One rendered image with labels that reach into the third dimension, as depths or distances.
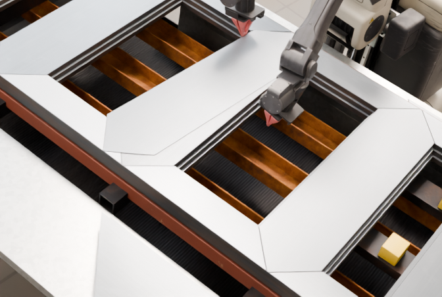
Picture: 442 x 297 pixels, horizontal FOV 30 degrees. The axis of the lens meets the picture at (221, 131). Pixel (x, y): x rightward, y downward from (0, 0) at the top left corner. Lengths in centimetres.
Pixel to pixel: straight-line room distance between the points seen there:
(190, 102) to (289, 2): 192
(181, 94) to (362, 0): 80
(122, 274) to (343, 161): 64
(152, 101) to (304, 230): 54
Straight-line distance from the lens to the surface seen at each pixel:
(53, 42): 234
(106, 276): 192
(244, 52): 237
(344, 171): 213
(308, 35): 197
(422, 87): 312
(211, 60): 233
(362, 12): 274
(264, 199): 242
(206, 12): 253
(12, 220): 207
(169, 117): 215
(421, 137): 229
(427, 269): 201
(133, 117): 214
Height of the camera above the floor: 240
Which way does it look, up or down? 46 degrees down
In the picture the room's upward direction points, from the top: 12 degrees clockwise
